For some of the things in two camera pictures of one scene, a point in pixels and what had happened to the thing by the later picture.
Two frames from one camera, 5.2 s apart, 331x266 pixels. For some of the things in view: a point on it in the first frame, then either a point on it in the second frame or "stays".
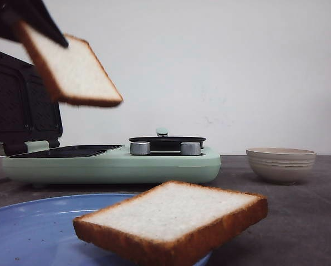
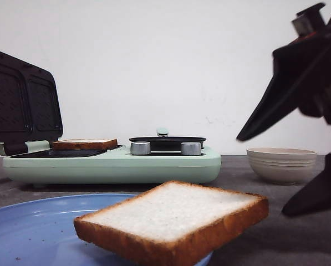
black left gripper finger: x=4 y=16 → x=294 y=67
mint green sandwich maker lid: x=21 y=108 stays
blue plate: x=42 y=233 stays
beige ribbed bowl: x=283 y=166 stays
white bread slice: x=170 y=224 stays
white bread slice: x=75 y=71 → x=76 y=144
